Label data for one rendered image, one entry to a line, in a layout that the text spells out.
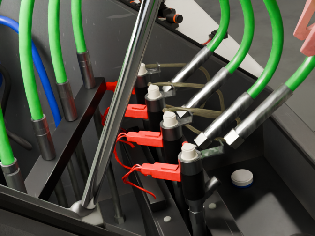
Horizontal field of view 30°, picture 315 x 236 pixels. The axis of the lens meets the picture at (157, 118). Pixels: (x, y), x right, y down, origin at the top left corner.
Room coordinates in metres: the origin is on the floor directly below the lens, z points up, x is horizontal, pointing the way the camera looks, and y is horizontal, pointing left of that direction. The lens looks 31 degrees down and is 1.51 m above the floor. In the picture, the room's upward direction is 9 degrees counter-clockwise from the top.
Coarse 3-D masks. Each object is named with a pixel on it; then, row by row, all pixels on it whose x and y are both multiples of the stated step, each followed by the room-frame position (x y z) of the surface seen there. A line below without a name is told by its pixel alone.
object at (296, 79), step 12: (0, 0) 0.53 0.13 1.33; (312, 60) 0.59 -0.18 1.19; (300, 72) 0.59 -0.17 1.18; (288, 84) 0.59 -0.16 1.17; (0, 108) 0.53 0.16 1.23; (0, 120) 0.53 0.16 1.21; (0, 132) 0.52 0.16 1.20; (0, 144) 0.52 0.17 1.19; (0, 156) 0.53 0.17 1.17; (12, 156) 0.53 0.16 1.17; (12, 168) 0.52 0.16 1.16
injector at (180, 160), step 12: (180, 156) 0.57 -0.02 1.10; (180, 168) 0.56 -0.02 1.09; (192, 168) 0.55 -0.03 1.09; (192, 180) 0.55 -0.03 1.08; (216, 180) 0.57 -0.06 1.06; (192, 192) 0.55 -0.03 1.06; (204, 192) 0.56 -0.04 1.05; (192, 204) 0.56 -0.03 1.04; (192, 216) 0.56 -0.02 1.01; (204, 216) 0.56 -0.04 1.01; (192, 228) 0.57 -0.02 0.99; (204, 228) 0.56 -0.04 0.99
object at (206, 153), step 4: (212, 148) 0.58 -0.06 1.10; (216, 148) 0.58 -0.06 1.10; (204, 152) 0.57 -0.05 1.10; (208, 152) 0.57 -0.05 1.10; (212, 152) 0.57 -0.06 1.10; (216, 152) 0.57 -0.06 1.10; (220, 152) 0.57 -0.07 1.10; (224, 152) 0.57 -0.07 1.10; (204, 156) 0.56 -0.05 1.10; (208, 156) 0.56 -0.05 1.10
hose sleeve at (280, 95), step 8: (280, 88) 0.59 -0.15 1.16; (288, 88) 0.58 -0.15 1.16; (272, 96) 0.58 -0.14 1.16; (280, 96) 0.58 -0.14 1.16; (288, 96) 0.58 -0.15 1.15; (264, 104) 0.58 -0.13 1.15; (272, 104) 0.58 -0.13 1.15; (280, 104) 0.58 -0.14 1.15; (256, 112) 0.58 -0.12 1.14; (264, 112) 0.58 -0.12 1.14; (272, 112) 0.58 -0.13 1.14; (248, 120) 0.58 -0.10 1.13; (256, 120) 0.57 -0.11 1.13; (264, 120) 0.58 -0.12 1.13; (240, 128) 0.57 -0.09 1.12; (248, 128) 0.57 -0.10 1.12; (256, 128) 0.57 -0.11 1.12; (240, 136) 0.57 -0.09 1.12
